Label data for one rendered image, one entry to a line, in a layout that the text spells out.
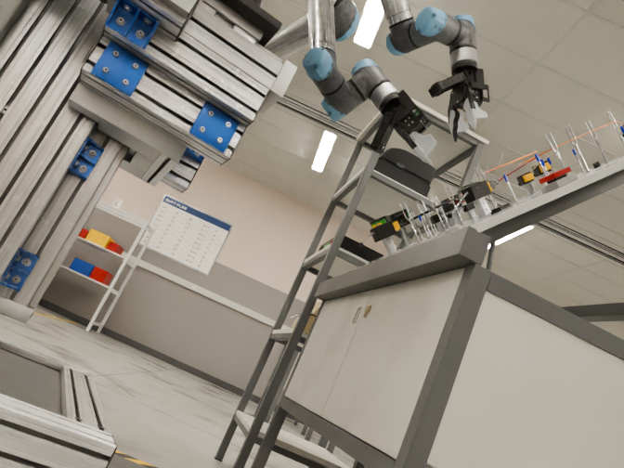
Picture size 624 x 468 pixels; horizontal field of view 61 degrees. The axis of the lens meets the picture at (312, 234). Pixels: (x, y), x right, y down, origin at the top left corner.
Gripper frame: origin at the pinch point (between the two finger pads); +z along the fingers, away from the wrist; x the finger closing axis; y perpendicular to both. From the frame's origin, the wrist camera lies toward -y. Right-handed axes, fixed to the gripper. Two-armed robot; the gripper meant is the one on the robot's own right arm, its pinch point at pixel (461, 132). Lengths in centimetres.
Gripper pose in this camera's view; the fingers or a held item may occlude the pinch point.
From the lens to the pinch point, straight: 154.4
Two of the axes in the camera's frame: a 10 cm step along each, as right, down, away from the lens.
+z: -0.1, 9.7, -2.4
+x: -3.3, 2.2, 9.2
